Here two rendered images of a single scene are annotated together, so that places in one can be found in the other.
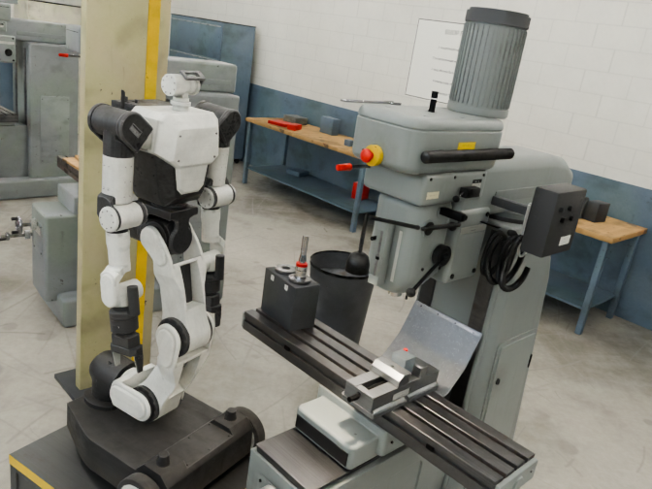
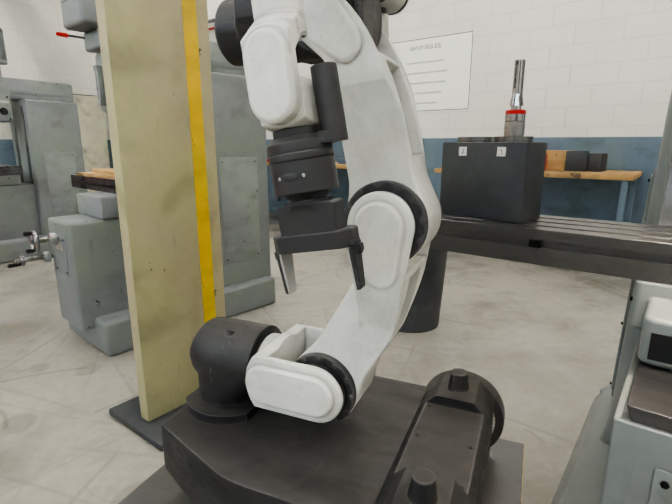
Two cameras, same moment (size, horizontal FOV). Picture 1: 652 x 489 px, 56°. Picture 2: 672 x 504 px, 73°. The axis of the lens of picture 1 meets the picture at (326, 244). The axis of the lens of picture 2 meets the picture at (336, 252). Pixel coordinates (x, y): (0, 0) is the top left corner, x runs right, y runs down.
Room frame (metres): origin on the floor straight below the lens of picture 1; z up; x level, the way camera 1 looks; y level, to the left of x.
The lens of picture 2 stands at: (1.14, 0.63, 1.14)
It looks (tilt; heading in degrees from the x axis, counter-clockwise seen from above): 13 degrees down; 354
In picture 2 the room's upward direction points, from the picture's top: straight up
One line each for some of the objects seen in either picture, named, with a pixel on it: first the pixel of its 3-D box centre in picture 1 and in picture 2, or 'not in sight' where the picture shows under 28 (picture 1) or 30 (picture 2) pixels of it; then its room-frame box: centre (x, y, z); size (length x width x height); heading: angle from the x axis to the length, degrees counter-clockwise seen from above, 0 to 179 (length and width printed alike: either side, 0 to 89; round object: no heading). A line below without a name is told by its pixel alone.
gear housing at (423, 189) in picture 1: (426, 178); not in sight; (1.93, -0.28, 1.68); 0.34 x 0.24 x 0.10; 136
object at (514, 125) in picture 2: (301, 271); (514, 125); (2.23, 0.08, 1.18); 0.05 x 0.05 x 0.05
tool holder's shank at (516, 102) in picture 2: (304, 249); (518, 85); (2.23, 0.08, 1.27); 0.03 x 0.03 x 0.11
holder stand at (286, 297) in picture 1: (289, 295); (490, 177); (2.27, 0.11, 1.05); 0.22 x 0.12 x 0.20; 40
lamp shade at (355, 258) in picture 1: (358, 261); not in sight; (1.73, -0.10, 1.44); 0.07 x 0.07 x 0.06
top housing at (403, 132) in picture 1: (428, 137); not in sight; (1.92, -0.26, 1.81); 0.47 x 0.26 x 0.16; 136
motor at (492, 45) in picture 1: (487, 63); not in sight; (2.08, -0.43, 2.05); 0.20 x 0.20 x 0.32
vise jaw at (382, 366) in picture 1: (390, 371); not in sight; (1.80, -0.28, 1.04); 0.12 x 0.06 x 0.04; 46
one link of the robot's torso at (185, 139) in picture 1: (164, 146); not in sight; (2.00, 0.58, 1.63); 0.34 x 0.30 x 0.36; 151
